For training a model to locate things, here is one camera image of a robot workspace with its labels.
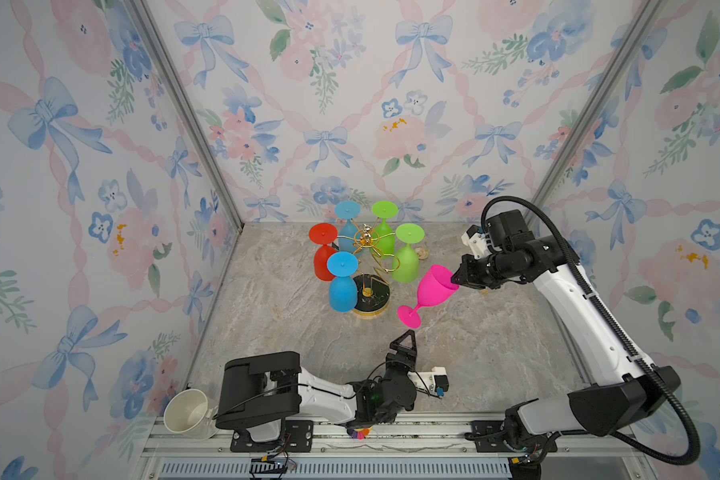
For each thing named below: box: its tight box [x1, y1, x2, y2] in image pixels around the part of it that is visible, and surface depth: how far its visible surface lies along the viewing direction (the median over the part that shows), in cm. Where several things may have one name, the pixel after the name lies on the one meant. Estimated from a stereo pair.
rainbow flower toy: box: [346, 427, 373, 440], surface depth 76 cm
